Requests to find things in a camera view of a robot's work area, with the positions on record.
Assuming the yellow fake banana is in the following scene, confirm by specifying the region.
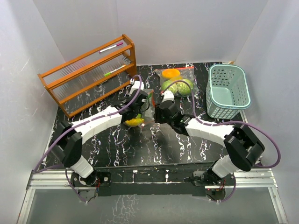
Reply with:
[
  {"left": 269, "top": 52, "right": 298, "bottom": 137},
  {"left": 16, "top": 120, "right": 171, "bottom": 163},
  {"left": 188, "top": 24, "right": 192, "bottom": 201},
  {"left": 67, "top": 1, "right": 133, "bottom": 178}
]
[{"left": 124, "top": 118, "right": 144, "bottom": 127}]

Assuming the clear zip bag red seal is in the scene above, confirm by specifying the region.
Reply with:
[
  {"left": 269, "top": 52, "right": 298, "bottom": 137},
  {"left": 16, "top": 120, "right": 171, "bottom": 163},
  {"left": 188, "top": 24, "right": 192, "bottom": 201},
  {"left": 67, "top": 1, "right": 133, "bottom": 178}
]
[{"left": 139, "top": 89, "right": 155, "bottom": 128}]

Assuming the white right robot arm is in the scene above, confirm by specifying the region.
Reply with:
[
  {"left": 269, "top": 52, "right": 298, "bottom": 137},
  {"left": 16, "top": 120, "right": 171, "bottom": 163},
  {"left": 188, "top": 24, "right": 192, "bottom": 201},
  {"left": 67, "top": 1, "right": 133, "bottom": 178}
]
[{"left": 154, "top": 100, "right": 265, "bottom": 185}]

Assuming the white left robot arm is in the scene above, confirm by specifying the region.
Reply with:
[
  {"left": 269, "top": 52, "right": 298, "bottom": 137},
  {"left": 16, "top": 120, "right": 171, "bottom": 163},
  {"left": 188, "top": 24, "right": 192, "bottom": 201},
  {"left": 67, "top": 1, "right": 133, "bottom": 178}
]
[{"left": 51, "top": 90, "right": 148, "bottom": 186}]

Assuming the green fake cabbage left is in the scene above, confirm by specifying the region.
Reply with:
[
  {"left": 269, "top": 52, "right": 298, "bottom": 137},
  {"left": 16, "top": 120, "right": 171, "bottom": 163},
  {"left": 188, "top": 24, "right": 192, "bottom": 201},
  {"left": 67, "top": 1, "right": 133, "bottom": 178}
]
[{"left": 161, "top": 80, "right": 183, "bottom": 96}]

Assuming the green fake cabbage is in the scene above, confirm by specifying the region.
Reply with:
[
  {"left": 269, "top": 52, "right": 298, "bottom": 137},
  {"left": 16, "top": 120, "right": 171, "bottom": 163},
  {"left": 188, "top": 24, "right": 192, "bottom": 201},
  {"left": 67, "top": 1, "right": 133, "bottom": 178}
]
[
  {"left": 177, "top": 79, "right": 193, "bottom": 96},
  {"left": 161, "top": 80, "right": 183, "bottom": 96}
]

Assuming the green fake cabbage right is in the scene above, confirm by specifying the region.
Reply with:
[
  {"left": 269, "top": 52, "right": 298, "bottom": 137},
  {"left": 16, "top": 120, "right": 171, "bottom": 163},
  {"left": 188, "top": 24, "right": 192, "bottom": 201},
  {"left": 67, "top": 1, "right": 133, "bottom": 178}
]
[{"left": 177, "top": 79, "right": 193, "bottom": 96}]

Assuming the orange fake fruit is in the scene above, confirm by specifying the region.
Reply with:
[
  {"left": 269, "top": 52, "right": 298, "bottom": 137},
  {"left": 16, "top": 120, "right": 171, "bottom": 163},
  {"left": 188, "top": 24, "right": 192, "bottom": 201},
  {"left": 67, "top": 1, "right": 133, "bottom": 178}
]
[{"left": 162, "top": 69, "right": 180, "bottom": 79}]

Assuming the green capped white marker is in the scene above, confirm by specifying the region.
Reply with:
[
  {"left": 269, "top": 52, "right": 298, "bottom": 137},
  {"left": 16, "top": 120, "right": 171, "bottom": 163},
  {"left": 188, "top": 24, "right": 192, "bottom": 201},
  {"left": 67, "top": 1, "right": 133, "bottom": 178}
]
[{"left": 104, "top": 65, "right": 126, "bottom": 77}]

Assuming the orange wooden shelf rack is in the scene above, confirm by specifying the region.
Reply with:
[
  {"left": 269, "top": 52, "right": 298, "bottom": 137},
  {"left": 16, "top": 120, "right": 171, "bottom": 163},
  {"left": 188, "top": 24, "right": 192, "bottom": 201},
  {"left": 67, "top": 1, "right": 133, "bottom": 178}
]
[{"left": 38, "top": 34, "right": 137, "bottom": 118}]

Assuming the teal plastic basket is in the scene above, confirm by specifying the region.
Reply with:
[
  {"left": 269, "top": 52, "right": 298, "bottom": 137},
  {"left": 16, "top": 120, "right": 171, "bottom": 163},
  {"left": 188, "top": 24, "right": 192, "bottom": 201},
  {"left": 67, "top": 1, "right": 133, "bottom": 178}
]
[{"left": 206, "top": 64, "right": 251, "bottom": 119}]

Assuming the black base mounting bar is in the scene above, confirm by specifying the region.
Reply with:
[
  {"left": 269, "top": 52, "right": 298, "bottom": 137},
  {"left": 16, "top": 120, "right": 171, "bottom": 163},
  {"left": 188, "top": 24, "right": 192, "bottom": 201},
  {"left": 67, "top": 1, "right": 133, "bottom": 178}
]
[{"left": 70, "top": 160, "right": 248, "bottom": 197}]

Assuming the pink capped white marker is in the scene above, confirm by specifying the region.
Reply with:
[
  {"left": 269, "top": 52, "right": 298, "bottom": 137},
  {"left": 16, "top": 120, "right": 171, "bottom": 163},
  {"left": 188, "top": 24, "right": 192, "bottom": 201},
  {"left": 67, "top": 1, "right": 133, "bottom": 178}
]
[{"left": 99, "top": 42, "right": 123, "bottom": 53}]

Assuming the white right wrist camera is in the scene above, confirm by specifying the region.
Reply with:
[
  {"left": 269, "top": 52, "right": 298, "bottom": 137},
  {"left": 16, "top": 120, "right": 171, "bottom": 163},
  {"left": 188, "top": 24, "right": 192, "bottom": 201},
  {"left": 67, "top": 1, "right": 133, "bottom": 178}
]
[{"left": 161, "top": 90, "right": 174, "bottom": 103}]

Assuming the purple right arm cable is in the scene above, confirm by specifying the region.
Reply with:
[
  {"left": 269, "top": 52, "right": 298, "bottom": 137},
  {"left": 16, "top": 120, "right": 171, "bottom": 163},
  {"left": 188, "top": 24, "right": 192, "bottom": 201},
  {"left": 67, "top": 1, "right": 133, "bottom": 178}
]
[{"left": 161, "top": 80, "right": 281, "bottom": 203}]

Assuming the aluminium frame rail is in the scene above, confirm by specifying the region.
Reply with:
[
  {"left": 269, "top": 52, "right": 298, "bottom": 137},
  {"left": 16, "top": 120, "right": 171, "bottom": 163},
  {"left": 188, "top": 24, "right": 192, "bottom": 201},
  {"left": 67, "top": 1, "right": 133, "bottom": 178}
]
[{"left": 17, "top": 164, "right": 288, "bottom": 224}]

